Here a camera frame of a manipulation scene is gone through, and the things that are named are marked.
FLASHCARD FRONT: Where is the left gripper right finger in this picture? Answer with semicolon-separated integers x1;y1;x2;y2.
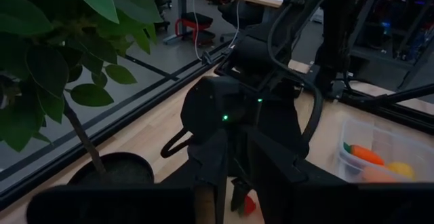
293;181;434;224

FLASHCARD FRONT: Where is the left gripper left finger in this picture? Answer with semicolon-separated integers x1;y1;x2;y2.
26;183;196;224

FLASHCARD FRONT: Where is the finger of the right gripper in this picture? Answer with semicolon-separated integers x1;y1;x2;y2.
188;130;229;224
232;128;340;224

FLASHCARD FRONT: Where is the pale peach toy fruit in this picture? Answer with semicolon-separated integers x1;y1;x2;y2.
360;167;398;184

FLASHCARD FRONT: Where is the red toy strawberry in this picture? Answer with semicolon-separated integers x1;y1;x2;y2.
243;195;258;217

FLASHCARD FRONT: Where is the yellow toy lemon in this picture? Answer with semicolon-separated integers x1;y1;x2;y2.
385;161;416;181

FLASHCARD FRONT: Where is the green plush object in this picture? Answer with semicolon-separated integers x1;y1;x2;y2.
342;141;386;167

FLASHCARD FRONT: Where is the clear plastic tupperware container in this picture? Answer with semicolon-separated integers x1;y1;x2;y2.
336;117;434;185

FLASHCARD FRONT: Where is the white grey triangle-pattern planter pot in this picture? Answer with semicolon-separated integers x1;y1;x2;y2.
66;151;155;186

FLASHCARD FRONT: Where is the red black stool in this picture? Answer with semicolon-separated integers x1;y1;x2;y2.
174;12;216;47

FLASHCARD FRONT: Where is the black office chair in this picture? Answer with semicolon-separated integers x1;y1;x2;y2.
216;0;267;43

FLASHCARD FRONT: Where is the green leafy potted plant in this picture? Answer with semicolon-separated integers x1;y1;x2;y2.
0;0;163;176

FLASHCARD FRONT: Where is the dark metal shelf rack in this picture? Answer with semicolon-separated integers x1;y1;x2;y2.
351;0;434;91

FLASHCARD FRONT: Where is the black looped gripper cable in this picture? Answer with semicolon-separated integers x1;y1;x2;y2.
160;128;193;160

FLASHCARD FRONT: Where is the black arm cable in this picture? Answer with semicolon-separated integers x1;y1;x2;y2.
267;0;323;147

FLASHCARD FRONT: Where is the white hanging cable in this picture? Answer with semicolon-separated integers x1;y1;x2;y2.
191;0;204;62

